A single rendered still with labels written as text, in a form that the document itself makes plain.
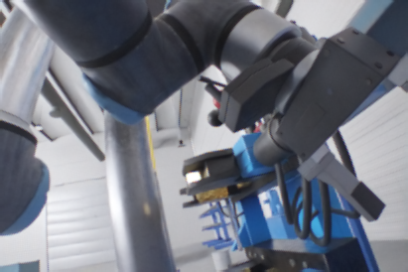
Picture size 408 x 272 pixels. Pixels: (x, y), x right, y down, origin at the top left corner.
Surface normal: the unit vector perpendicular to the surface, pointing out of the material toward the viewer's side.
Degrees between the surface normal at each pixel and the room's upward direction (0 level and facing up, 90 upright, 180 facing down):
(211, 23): 104
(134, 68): 160
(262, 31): 96
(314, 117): 114
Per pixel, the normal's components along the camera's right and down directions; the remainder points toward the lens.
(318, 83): -0.78, 0.52
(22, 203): 0.96, 0.11
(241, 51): -0.68, 0.20
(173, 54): 0.39, 0.33
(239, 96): -0.27, -0.27
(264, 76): 0.03, -0.51
